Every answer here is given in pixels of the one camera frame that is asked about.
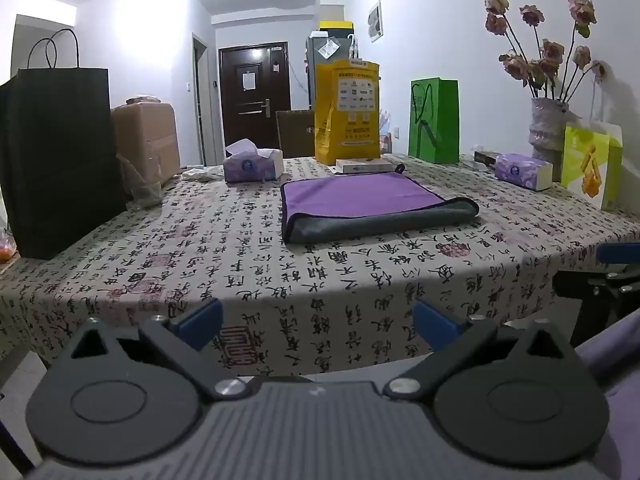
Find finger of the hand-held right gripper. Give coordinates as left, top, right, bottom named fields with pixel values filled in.
left=595, top=242, right=640, bottom=266
left=554, top=269, right=640, bottom=347

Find clear plastic cup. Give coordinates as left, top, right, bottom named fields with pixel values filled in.
left=117, top=155, right=164, bottom=211

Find grey refrigerator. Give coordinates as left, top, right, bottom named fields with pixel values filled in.
left=306, top=34, right=357, bottom=111

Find green paper bag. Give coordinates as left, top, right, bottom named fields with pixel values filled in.
left=408, top=78, right=460, bottom=164

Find light green gift bag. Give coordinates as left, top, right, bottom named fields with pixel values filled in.
left=561, top=80, right=623, bottom=211

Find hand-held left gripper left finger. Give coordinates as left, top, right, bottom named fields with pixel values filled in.
left=65, top=299, right=251, bottom=402

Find crumpled white tissue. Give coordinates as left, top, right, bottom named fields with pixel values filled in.
left=181, top=166, right=225, bottom=182

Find brown cardboard box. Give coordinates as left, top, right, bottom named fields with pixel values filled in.
left=110, top=101, right=181, bottom=186

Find yellow and black box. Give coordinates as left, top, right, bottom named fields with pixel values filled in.
left=319, top=20, right=355, bottom=41

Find calligraphy printed tablecloth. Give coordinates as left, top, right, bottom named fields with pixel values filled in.
left=0, top=152, right=640, bottom=378

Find purple and grey towel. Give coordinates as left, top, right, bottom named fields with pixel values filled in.
left=280, top=164, right=481, bottom=245

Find black paper bag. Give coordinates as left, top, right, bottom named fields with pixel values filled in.
left=0, top=28, right=128, bottom=261

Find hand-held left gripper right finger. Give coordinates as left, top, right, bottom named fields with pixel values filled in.
left=384, top=300, right=576, bottom=402

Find flat white box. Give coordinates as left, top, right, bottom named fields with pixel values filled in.
left=336, top=158, right=394, bottom=175

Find dark brown door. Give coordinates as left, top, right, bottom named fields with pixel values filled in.
left=218, top=42, right=292, bottom=157

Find purple tissue pack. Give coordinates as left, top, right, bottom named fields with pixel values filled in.
left=495, top=153, right=554, bottom=191
left=223, top=138, right=285, bottom=183

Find grey wrapped vase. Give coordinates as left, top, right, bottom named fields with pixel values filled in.
left=530, top=97, right=571, bottom=181

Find orange bag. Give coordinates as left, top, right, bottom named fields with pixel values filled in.
left=0, top=229, right=19, bottom=264

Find brown cardboard sheet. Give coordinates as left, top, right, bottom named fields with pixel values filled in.
left=276, top=109, right=317, bottom=159

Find wall picture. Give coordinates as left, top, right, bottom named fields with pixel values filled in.
left=367, top=0, right=384, bottom=43

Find dried pink roses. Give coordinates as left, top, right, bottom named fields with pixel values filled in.
left=484, top=0, right=607, bottom=103

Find yellow paper bag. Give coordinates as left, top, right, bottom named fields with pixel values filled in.
left=314, top=59, right=381, bottom=166

